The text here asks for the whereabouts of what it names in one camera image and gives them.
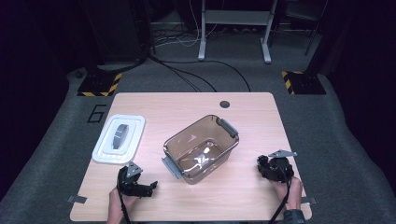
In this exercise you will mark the clear brown plastic storage box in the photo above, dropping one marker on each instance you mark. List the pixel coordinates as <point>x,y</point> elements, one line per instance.
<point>174,137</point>

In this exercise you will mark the white bin lid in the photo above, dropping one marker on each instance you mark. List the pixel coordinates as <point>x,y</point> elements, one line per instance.
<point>134,124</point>

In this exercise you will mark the dark equipment cabinet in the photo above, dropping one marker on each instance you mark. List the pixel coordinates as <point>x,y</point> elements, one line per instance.
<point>121,31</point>

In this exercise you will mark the person's left hand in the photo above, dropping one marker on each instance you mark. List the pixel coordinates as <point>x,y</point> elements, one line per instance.
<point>116,202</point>

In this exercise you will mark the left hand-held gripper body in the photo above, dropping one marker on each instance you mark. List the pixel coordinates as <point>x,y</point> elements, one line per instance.
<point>127,185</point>

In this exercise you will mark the person's right hand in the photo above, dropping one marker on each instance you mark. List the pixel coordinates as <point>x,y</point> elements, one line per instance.
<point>292,193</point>

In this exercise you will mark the black stand with striped base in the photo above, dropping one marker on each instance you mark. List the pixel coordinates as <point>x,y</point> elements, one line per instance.
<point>98,84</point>
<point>306,83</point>

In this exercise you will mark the grey metal table bracket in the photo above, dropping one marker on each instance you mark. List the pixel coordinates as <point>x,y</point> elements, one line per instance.
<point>309,200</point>
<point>77,199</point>

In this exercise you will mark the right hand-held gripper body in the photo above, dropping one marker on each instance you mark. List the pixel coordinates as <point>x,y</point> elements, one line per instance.
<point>278,169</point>

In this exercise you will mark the white metal desk frame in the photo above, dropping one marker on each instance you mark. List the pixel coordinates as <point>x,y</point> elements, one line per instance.
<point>202,46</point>

